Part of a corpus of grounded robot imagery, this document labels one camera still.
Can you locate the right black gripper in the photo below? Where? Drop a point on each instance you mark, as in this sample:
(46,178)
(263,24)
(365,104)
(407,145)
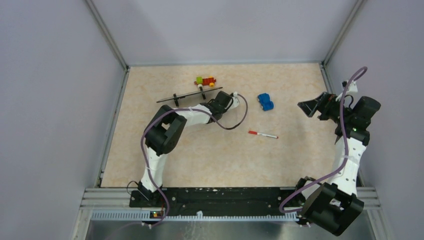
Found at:
(323,103)

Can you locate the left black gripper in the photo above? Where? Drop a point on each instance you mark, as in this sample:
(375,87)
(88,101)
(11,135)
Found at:
(224,109)

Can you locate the red capped whiteboard marker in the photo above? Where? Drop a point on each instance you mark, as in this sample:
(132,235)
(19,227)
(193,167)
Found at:
(263,134)

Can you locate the small whiteboard with stand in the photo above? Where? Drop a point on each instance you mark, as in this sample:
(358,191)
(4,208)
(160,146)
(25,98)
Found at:
(176,97)

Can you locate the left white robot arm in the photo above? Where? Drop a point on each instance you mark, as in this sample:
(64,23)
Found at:
(164,131)

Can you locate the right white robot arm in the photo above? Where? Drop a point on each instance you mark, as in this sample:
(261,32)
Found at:
(334,204)

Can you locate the red green toy train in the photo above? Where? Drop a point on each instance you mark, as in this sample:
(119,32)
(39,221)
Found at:
(205,81)

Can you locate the blue toy car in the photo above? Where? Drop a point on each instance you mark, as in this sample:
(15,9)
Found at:
(265,102)

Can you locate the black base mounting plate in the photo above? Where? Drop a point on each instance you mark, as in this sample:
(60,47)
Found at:
(209,195)

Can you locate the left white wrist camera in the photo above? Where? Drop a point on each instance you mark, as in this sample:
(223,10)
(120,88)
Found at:
(234,101)

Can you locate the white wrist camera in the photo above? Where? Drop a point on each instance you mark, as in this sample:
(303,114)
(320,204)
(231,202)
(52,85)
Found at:
(351,89)
(234,101)

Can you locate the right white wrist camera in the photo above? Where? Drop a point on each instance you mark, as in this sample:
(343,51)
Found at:
(351,89)

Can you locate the grey slotted cable duct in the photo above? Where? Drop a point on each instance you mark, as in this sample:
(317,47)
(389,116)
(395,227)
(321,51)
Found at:
(148,216)

